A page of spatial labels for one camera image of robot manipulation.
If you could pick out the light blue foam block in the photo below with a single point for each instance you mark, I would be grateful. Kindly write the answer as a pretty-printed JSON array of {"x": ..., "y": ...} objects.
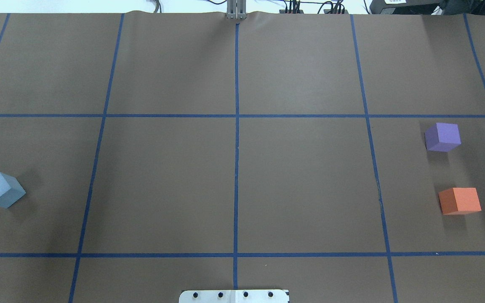
[{"x": 10, "y": 190}]

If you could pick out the purple foam block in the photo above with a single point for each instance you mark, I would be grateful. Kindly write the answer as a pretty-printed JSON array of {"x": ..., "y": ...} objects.
[{"x": 442, "y": 137}]

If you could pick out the orange foam block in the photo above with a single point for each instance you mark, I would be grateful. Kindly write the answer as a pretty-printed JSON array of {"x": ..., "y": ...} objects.
[{"x": 459, "y": 201}]

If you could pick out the grey aluminium frame post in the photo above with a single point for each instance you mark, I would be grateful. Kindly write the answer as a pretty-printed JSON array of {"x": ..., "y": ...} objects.
[{"x": 236, "y": 9}]

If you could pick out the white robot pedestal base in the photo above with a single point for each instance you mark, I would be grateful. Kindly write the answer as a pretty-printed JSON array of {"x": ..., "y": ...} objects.
[{"x": 235, "y": 296}]

